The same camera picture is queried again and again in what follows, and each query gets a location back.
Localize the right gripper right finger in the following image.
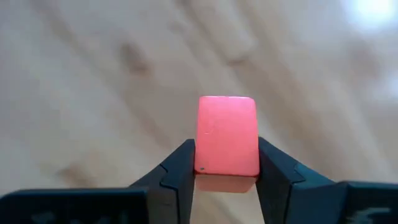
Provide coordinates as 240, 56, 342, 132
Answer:
255, 136, 343, 224

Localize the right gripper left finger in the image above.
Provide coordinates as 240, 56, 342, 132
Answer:
129, 138, 197, 224

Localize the red triangular wooden block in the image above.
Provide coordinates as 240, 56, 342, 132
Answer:
193, 95, 261, 194

